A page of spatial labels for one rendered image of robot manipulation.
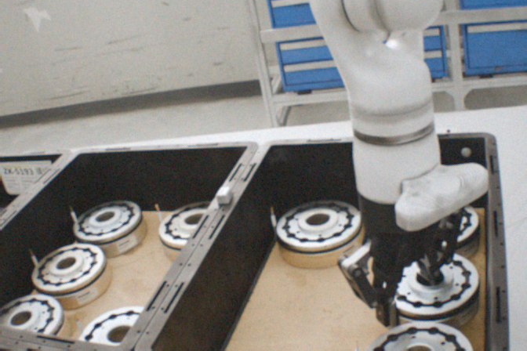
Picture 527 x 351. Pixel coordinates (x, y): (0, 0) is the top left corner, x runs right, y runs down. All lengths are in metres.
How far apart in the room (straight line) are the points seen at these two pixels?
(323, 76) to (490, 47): 0.74
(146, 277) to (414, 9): 0.49
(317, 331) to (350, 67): 0.28
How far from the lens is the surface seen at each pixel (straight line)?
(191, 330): 0.58
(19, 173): 1.03
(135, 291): 0.76
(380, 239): 0.54
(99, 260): 0.78
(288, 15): 2.60
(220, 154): 0.82
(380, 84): 0.47
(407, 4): 0.44
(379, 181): 0.50
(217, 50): 3.63
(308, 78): 2.68
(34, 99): 4.25
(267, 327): 0.65
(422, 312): 0.60
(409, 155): 0.49
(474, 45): 2.63
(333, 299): 0.67
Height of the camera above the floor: 1.26
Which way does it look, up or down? 25 degrees down
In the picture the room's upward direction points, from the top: 12 degrees counter-clockwise
